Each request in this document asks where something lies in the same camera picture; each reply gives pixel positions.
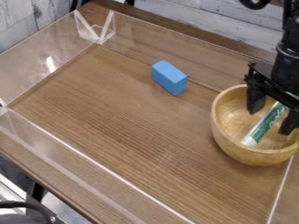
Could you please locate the green and white marker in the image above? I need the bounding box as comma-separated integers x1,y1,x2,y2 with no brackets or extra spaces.
240,101,289,147

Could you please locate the black metal base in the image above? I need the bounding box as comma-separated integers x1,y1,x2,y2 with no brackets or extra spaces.
0,208,69,224

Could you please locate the clear acrylic tray wall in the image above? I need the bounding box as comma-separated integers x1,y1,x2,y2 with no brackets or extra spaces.
0,9,299,224

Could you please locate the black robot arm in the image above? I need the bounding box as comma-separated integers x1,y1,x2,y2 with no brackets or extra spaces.
244,0,299,136

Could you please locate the blue rectangular block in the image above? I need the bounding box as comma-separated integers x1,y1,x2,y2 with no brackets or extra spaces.
150,59,188,95

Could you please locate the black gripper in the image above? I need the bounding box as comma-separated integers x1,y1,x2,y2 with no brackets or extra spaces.
244,61,299,136

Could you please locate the black cable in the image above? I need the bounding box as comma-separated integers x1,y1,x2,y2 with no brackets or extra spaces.
0,200,55,224

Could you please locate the brown wooden bowl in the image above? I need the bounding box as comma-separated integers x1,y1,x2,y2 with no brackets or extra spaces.
209,85,299,166

